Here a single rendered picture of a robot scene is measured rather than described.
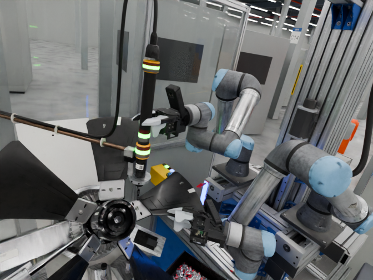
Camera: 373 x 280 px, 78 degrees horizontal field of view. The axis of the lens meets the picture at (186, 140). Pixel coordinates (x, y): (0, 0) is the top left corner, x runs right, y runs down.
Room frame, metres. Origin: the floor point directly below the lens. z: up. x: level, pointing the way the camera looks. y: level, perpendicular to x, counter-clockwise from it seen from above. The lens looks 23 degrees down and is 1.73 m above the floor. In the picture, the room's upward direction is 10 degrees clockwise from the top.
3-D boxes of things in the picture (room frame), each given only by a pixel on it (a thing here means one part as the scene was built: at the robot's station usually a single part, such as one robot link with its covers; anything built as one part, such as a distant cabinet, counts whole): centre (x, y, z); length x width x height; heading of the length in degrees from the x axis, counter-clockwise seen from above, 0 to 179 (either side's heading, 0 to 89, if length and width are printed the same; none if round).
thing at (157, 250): (0.69, 0.11, 0.98); 0.20 x 0.16 x 0.20; 45
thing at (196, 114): (0.80, 0.01, 1.49); 0.08 x 0.05 x 0.08; 55
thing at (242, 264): (0.61, -0.28, 1.07); 0.11 x 0.08 x 0.11; 26
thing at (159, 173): (1.10, 0.08, 1.02); 0.16 x 0.10 x 0.11; 45
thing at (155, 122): (0.63, 0.10, 1.49); 0.09 x 0.03 x 0.06; 153
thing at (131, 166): (0.64, 0.14, 1.36); 0.09 x 0.07 x 0.10; 80
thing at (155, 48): (0.63, 0.13, 1.51); 0.04 x 0.04 x 0.46
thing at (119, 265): (0.61, 0.15, 0.91); 0.12 x 0.08 x 0.12; 45
